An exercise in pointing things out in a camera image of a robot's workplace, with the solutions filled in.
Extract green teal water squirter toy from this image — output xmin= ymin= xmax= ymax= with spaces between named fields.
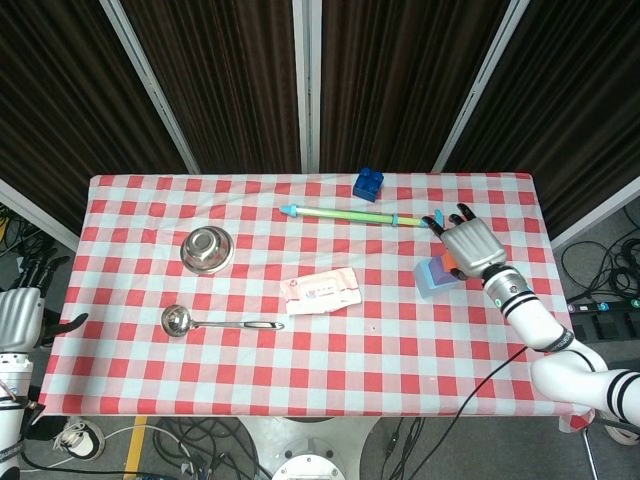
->
xmin=278 ymin=203 xmax=446 ymax=232

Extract black cable coil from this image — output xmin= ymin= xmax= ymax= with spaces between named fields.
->
xmin=559 ymin=204 xmax=640 ymax=302

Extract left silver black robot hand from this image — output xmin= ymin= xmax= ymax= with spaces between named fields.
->
xmin=0 ymin=255 xmax=90 ymax=352

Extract large light blue foam cube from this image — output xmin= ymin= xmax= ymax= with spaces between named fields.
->
xmin=412 ymin=258 xmax=461 ymax=300

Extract white lace-up sneaker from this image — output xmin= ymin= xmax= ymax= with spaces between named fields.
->
xmin=52 ymin=417 xmax=107 ymax=461

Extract white floor cable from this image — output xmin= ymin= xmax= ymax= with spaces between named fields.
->
xmin=99 ymin=424 xmax=194 ymax=474

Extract stainless steel bowl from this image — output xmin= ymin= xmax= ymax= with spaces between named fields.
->
xmin=179 ymin=225 xmax=235 ymax=276

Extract black foot pedal box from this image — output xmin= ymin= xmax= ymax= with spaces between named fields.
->
xmin=572 ymin=312 xmax=640 ymax=357

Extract grey metal table leg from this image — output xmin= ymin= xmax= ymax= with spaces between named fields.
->
xmin=579 ymin=424 xmax=600 ymax=480

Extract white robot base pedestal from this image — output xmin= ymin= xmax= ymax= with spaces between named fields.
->
xmin=234 ymin=415 xmax=384 ymax=480

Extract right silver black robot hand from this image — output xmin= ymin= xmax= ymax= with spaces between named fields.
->
xmin=422 ymin=203 xmax=509 ymax=281

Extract purple foam cube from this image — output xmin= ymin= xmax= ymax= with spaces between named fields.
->
xmin=427 ymin=255 xmax=454 ymax=288

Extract thin black robot arm cable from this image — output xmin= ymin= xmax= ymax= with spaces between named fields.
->
xmin=452 ymin=344 xmax=529 ymax=419

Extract white partition frame post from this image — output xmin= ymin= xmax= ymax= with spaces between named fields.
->
xmin=98 ymin=0 xmax=202 ymax=175
xmin=431 ymin=0 xmax=531 ymax=174
xmin=292 ymin=0 xmax=324 ymax=175
xmin=0 ymin=177 xmax=79 ymax=250
xmin=549 ymin=174 xmax=640 ymax=252

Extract tangled black floor cables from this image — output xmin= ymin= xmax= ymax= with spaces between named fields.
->
xmin=149 ymin=417 xmax=274 ymax=480

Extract stainless steel ladle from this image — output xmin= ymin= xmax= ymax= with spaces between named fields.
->
xmin=160 ymin=304 xmax=285 ymax=338

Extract red white checkered tablecloth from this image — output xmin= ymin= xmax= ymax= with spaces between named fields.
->
xmin=37 ymin=172 xmax=594 ymax=434

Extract pink white wet wipes packet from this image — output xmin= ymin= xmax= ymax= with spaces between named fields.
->
xmin=278 ymin=267 xmax=362 ymax=317

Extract black power strip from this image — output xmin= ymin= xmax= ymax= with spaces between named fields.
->
xmin=567 ymin=295 xmax=640 ymax=314

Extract black cable bundle with yellow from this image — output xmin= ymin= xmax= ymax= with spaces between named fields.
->
xmin=0 ymin=201 xmax=66 ymax=271

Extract dark blue building brick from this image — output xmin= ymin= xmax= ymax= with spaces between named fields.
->
xmin=352 ymin=167 xmax=385 ymax=203

